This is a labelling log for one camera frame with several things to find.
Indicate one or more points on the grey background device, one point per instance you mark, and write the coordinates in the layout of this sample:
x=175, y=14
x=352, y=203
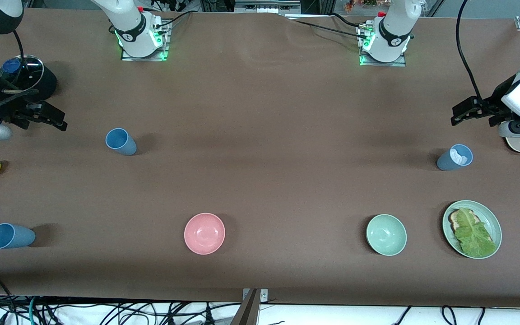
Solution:
x=266, y=5

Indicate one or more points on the toast bread slice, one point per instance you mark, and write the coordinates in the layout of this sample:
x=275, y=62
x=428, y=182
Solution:
x=455, y=220

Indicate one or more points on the crumpled white paper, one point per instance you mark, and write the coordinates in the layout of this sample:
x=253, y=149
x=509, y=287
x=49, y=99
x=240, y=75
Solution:
x=459, y=155

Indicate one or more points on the metal table edge bracket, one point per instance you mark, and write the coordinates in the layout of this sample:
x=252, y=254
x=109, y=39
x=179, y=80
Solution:
x=263, y=295

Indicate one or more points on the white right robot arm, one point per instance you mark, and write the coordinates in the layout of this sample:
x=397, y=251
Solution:
x=133, y=31

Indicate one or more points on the green lettuce leaf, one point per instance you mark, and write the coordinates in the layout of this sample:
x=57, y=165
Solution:
x=474, y=234

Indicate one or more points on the pink bowl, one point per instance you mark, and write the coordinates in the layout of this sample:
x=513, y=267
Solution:
x=204, y=233

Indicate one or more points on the blue plastic cup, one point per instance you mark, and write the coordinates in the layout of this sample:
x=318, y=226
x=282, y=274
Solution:
x=122, y=143
x=14, y=236

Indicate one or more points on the pale green plate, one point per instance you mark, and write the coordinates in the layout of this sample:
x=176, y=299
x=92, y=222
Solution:
x=494, y=225

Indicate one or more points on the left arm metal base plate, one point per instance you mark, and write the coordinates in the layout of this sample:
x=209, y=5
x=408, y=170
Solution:
x=402, y=61

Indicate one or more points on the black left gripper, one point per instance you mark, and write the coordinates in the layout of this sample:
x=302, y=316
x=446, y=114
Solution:
x=496, y=103

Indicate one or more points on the blue cup with paper inside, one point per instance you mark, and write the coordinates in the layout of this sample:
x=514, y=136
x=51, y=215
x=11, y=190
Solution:
x=447, y=161

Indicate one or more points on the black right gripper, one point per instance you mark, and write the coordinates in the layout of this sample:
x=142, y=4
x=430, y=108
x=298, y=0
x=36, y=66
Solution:
x=11, y=111

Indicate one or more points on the pale green bowl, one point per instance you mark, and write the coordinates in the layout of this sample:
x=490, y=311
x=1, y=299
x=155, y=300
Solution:
x=386, y=234

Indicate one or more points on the black pot with glass lid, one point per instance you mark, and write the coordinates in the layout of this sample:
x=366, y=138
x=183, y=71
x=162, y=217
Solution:
x=39, y=74

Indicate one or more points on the dark table leg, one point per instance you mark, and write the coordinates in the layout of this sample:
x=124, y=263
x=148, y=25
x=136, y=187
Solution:
x=246, y=311

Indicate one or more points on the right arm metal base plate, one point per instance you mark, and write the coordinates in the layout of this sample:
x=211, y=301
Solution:
x=163, y=43

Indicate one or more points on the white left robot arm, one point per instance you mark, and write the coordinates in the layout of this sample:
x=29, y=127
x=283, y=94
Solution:
x=391, y=31

